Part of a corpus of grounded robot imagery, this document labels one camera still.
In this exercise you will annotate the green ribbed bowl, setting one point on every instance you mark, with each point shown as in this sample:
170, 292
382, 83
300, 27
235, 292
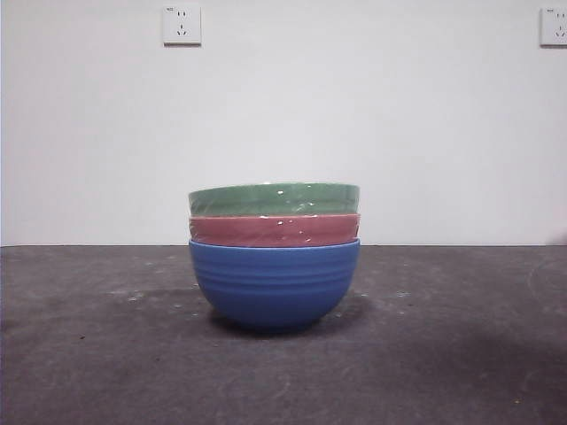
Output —
248, 200

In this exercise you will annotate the red ribbed bowl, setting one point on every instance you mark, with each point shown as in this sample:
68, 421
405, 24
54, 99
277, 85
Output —
239, 230

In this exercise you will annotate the blue ribbed bowl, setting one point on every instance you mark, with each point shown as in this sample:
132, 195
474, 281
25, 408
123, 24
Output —
274, 288

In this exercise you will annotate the white wall socket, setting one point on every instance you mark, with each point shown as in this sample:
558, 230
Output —
554, 27
182, 25

